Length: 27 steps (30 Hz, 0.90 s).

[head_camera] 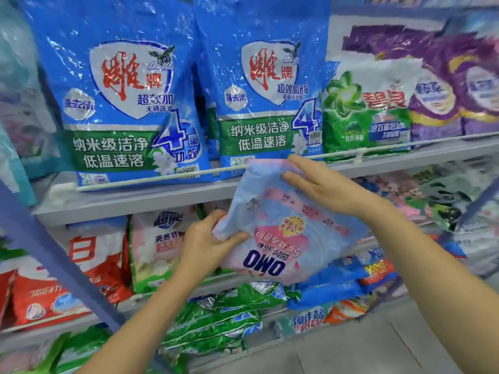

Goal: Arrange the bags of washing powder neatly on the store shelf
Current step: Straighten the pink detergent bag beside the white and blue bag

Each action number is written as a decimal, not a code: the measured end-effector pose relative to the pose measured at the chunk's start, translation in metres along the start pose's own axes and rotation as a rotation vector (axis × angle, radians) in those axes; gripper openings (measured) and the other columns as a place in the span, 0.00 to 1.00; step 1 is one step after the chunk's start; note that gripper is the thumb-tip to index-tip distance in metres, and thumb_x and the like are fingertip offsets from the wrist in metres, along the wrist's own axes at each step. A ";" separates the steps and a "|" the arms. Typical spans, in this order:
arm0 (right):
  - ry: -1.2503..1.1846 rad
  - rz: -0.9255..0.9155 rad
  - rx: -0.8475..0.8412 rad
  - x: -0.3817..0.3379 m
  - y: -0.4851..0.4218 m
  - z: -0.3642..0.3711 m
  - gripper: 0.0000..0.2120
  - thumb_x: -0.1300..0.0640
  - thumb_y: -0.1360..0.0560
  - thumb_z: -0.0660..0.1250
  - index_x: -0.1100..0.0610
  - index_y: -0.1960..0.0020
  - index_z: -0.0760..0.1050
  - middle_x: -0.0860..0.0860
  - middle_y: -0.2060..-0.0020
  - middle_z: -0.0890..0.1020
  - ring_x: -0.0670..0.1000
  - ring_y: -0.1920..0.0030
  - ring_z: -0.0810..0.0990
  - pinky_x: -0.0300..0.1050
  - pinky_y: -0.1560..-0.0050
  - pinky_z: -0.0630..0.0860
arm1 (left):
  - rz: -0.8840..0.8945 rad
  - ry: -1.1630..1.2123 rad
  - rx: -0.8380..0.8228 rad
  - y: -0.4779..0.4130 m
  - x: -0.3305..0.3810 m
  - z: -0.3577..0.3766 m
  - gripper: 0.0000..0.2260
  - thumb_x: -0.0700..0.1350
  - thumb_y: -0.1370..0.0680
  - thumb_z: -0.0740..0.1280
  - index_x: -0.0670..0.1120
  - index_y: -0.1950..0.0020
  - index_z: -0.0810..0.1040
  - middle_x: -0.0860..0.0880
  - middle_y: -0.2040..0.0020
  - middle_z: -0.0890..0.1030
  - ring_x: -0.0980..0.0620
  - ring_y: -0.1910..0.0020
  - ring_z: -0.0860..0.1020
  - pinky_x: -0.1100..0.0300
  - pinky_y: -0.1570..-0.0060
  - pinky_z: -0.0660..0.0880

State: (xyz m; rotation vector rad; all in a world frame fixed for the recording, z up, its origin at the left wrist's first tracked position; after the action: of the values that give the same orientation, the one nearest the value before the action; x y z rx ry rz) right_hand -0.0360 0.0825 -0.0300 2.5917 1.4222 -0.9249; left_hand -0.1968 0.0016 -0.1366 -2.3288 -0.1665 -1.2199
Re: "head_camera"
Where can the person's left hand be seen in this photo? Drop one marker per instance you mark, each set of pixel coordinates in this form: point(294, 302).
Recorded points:
point(206, 253)

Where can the person's right hand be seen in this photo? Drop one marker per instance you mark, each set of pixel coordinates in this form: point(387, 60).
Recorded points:
point(339, 190)

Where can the pink floral detergent bag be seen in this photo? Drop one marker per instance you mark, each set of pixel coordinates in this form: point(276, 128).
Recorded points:
point(393, 190)

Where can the pink blue OMO bag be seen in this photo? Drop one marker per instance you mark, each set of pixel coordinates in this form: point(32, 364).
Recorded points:
point(296, 233)

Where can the green white Ariel bag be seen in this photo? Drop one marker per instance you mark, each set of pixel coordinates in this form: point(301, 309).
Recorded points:
point(362, 112)

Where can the grey blue-framed shelf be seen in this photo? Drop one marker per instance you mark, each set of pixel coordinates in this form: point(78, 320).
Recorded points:
point(136, 202)

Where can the green leaf-print detergent bag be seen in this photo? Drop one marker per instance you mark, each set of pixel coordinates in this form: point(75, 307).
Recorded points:
point(446, 216)

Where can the panda pale green bag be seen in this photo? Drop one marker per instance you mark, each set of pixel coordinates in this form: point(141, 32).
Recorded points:
point(460, 183)

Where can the purple lavender bag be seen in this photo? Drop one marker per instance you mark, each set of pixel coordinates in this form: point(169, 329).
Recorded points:
point(390, 38)
point(436, 109)
point(479, 85)

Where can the blue bird-print detergent bag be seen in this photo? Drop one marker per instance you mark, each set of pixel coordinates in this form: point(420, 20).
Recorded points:
point(117, 93)

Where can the person's left forearm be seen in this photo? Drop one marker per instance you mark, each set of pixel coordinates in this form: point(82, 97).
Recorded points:
point(144, 331)

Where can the person's right forearm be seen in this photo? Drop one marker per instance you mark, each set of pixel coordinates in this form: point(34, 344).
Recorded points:
point(440, 284)

